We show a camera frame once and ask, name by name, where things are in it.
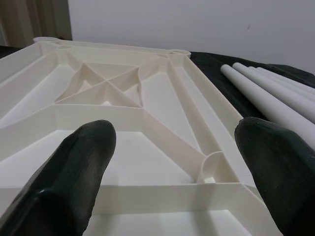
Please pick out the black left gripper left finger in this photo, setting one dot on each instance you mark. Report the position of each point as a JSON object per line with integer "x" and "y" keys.
{"x": 73, "y": 172}

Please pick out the black cloth table cover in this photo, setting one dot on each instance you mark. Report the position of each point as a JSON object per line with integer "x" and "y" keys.
{"x": 209, "y": 64}

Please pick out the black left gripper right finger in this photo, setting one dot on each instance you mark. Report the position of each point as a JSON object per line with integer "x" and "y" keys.
{"x": 283, "y": 177}

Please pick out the white plastic table top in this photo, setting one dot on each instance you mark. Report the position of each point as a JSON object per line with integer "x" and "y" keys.
{"x": 147, "y": 103}

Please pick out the beige curtain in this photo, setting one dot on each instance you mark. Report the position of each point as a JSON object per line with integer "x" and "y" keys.
{"x": 34, "y": 22}

